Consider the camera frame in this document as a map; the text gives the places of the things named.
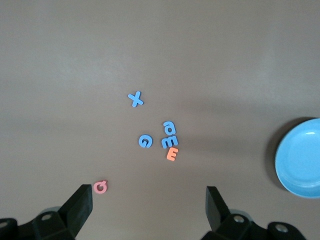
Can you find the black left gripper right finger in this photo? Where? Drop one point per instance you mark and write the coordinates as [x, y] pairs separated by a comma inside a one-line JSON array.
[[217, 215]]

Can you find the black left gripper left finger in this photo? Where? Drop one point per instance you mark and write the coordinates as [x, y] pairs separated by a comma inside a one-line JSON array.
[[75, 215]]

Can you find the blue letter E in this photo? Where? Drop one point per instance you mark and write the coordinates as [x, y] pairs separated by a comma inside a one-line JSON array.
[[166, 142]]

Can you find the blue foam letter G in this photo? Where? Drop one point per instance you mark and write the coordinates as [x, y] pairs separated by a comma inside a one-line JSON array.
[[140, 141]]

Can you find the blue foam letter X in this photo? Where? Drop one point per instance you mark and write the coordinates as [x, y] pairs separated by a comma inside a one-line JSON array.
[[136, 99]]

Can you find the pink foam letter Q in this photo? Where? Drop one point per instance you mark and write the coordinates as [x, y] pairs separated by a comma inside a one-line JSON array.
[[95, 186]]

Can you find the orange foam letter E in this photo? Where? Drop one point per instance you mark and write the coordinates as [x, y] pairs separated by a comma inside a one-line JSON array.
[[170, 155]]

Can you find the blue plate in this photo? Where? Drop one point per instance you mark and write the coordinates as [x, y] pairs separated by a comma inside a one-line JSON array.
[[300, 160]]

